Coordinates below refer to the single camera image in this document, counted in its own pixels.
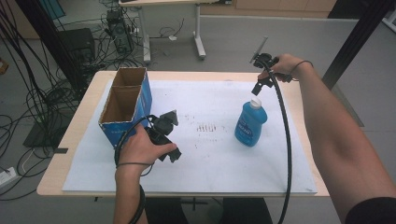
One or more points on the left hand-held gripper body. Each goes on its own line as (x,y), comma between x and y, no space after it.
(160,127)

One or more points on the white power strip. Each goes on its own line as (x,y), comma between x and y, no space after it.
(6,177)

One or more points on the person's leg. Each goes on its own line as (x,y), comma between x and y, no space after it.
(247,213)
(166,213)

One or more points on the black box on floor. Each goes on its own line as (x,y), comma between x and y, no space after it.
(77,43)

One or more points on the person's black sleeve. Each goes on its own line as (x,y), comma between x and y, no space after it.
(373,213)

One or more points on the black band on right wrist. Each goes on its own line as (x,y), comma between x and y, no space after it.
(303,61)

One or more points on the blue cardboard box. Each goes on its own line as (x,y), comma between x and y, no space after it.
(124,105)

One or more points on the person's right leg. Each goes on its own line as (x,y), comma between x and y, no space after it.
(247,213)

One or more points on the blue bottle with white cap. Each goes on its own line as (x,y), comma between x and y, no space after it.
(249,127)

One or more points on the person's right hand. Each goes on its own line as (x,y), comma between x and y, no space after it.
(286,67)

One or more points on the person's left hand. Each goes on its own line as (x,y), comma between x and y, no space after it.
(138,149)

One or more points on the white paper mat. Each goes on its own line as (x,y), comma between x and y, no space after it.
(211,161)

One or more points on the black band on left wrist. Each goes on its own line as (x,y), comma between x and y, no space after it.
(134,164)

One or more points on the black slanted metal post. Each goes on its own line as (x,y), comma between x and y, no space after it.
(351,43)

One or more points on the person's left leg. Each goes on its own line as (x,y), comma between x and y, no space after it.
(166,213)

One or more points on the black band on wrist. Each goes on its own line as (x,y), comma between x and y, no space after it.
(134,164)
(303,61)

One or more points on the black tape strip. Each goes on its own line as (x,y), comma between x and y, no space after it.
(60,150)

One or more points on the black metal post with base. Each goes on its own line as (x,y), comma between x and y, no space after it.
(46,37)

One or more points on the white desk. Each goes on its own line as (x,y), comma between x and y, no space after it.
(146,31)

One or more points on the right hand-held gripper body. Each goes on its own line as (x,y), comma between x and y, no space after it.
(263,60)

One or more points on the white power adapter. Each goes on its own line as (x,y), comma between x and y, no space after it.
(172,38)

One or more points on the black computer tower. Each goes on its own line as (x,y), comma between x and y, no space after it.
(120,31)

